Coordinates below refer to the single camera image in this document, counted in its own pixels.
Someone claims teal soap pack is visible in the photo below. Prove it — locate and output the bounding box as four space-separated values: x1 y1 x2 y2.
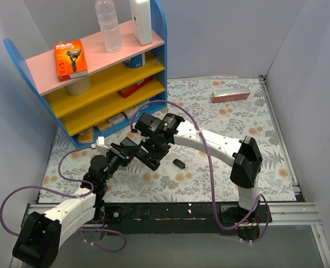
137 99 150 109

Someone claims orange razor box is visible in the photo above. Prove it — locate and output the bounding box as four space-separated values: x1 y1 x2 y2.
54 40 88 82

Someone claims white plastic bottle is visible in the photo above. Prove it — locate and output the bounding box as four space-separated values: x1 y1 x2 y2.
130 0 152 46

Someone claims white orange soap pack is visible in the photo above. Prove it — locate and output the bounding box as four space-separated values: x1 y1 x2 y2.
122 106 138 120

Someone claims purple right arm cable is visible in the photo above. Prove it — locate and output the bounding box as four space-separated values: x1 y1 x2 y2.
130 99 271 243

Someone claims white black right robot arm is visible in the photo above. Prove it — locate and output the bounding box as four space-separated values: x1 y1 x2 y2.
133 113 262 222

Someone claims yellow pack on shelf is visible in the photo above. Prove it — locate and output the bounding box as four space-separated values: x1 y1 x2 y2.
97 120 113 131

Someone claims red silver long box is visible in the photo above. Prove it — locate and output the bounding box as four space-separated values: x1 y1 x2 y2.
211 88 251 103

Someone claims aluminium table edge rail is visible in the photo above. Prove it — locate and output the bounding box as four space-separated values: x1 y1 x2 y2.
258 74 305 202

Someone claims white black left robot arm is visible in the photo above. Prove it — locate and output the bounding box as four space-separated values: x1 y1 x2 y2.
12 143 138 267

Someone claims red flat box on shelf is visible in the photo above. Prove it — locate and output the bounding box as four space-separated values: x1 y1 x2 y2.
117 76 154 98

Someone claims black TV remote control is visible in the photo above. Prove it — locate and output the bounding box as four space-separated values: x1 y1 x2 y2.
120 137 160 171

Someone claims black remote battery cover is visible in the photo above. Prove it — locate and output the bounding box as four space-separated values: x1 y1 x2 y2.
173 159 186 169

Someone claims blue white cylindrical can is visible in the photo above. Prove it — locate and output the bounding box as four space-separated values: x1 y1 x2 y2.
123 53 146 69

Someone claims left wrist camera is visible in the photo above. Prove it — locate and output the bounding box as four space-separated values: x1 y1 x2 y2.
90 136 110 155

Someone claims clear plastic water bottle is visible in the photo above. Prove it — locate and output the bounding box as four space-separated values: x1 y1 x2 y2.
95 0 122 52

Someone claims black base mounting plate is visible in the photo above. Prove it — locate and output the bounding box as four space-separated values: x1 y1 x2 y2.
103 202 272 238

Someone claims beige cylindrical container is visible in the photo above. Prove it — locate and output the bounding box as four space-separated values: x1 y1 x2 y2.
65 76 91 96

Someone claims blue shelf unit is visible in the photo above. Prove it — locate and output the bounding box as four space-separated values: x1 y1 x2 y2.
3 1 168 148

